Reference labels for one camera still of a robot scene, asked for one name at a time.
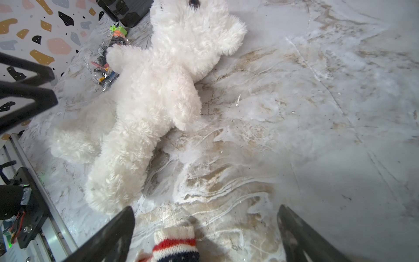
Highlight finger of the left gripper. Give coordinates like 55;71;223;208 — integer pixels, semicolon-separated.
1;53;58;133

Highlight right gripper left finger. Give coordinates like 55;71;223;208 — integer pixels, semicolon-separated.
65;206;135;262

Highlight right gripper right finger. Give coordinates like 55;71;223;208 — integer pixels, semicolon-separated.
277;205;350;262

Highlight red white striped sweater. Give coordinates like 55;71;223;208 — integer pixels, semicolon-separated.
134;226;200;262

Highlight white teddy bear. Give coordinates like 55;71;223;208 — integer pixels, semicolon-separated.
50;1;247;215

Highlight clear bag of small toys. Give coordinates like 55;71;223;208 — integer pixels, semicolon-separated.
84;22;130;92

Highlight dark grey hard case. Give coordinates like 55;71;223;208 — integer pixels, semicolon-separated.
96;0;154;28

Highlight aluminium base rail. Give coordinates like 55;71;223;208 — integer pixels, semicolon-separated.
1;134;78;262

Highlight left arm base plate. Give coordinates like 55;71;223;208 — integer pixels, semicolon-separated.
1;160;49;249

